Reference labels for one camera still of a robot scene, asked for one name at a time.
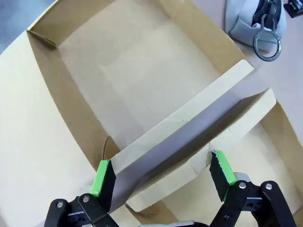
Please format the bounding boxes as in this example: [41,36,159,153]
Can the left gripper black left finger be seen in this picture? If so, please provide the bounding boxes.
[44,159,119,227]

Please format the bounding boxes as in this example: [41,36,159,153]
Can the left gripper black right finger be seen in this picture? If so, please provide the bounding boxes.
[205,149,298,227]

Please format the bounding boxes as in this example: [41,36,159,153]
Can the large brown cardboard box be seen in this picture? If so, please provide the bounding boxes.
[0,0,303,227]

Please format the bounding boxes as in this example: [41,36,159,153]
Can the black item inside pouch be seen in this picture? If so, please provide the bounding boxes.
[250,0,283,27]

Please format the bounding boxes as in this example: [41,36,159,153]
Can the grey fabric pouch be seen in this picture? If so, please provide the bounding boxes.
[224,0,287,47]

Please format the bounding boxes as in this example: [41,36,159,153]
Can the small black device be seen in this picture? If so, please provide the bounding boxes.
[283,0,303,17]

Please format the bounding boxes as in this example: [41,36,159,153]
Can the metal ring carabiner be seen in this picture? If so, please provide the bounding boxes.
[252,13,282,62]

